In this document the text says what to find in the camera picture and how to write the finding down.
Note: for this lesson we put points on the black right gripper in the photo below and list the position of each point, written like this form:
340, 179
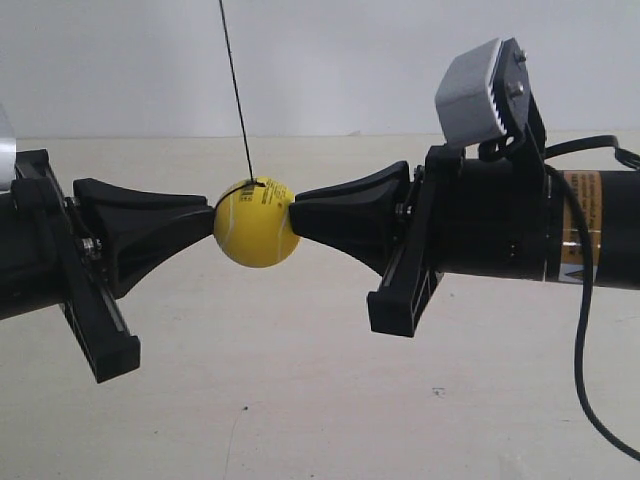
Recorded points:
471, 217

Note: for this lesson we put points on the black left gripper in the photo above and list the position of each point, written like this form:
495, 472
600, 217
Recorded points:
42, 264

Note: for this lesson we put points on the yellow tennis ball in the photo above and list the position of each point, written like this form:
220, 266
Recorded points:
252, 226

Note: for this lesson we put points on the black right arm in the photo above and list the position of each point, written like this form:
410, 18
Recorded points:
605, 201

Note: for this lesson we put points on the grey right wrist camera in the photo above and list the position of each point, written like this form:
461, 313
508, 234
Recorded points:
465, 100

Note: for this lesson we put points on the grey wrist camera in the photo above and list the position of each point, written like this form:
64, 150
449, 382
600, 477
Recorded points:
8, 152
465, 100

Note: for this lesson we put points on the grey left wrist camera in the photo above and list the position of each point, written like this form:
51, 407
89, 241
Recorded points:
8, 152

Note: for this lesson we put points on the black right camera bracket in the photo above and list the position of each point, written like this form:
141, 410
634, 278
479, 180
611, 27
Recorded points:
521, 140

